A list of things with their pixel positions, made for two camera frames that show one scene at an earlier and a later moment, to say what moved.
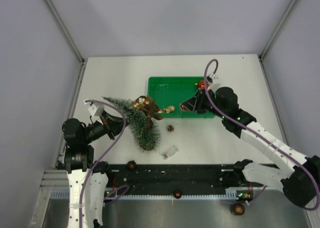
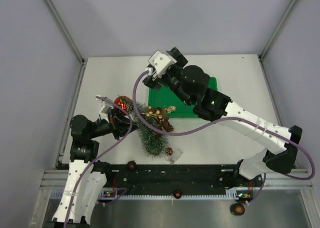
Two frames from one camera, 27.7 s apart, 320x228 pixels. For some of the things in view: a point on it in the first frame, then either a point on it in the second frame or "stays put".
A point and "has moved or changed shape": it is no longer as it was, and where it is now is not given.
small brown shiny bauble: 178,194 stays put
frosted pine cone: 170,127 -> 169,151
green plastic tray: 172,91 stays put
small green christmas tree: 137,119 has moved or changed shape
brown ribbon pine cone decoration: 150,109 -> 158,117
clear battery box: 167,151 -> 175,155
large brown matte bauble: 131,165 stays put
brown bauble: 237,209 stays put
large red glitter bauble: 201,84 has moved or changed shape
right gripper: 195,104 -> 154,82
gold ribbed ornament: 169,109 stays put
